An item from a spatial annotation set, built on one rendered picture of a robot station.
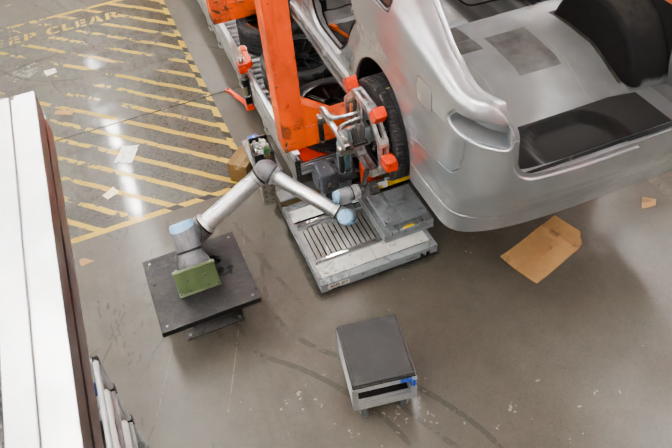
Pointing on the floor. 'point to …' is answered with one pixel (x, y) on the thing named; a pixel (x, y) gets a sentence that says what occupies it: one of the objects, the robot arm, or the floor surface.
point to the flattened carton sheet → (544, 249)
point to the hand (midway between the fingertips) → (388, 177)
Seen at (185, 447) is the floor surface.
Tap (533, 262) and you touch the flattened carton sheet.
